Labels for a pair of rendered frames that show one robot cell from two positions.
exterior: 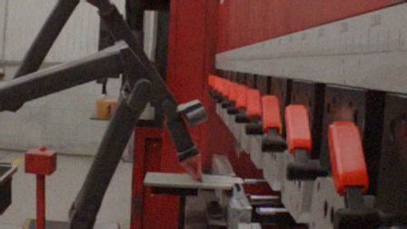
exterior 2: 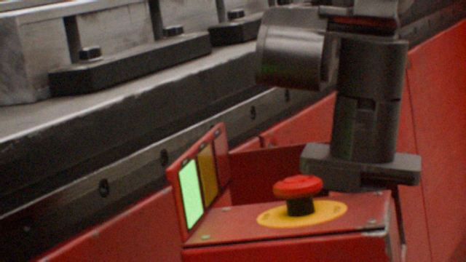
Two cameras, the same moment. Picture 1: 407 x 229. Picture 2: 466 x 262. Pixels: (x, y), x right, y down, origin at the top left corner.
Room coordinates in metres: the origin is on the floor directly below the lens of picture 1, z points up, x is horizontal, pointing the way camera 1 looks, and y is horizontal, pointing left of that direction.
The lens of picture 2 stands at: (2.36, 0.37, 0.98)
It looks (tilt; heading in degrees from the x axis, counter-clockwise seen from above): 9 degrees down; 204
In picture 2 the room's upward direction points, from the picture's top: 9 degrees counter-clockwise
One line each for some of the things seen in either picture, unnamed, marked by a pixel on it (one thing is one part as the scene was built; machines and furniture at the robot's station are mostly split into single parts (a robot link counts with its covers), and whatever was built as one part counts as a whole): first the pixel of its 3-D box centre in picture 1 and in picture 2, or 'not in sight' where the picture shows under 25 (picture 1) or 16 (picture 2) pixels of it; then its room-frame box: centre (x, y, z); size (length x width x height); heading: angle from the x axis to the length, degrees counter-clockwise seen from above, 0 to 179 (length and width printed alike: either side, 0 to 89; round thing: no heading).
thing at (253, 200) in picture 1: (312, 208); not in sight; (2.34, -0.67, 0.81); 0.64 x 0.08 x 0.14; 88
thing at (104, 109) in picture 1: (112, 109); not in sight; (4.03, 0.25, 1.04); 0.30 x 0.26 x 0.12; 2
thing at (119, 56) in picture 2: not in sight; (138, 61); (1.31, -0.19, 0.89); 0.30 x 0.05 x 0.03; 178
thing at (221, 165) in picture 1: (222, 174); not in sight; (2.46, -0.29, 0.92); 0.50 x 0.06 x 0.10; 178
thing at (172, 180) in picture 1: (187, 180); not in sight; (1.92, -0.12, 1.00); 0.26 x 0.18 x 0.01; 88
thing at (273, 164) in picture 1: (298, 132); not in sight; (0.94, -0.23, 1.26); 0.15 x 0.09 x 0.17; 178
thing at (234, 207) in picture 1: (233, 208); not in sight; (1.85, -0.27, 0.92); 0.39 x 0.06 x 0.10; 178
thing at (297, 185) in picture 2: not in sight; (299, 199); (1.63, 0.11, 0.79); 0.04 x 0.04 x 0.04
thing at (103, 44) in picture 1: (111, 46); not in sight; (3.13, 0.22, 1.42); 0.45 x 0.12 x 0.36; 3
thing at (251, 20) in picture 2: not in sight; (264, 22); (0.91, -0.17, 0.89); 0.30 x 0.05 x 0.03; 178
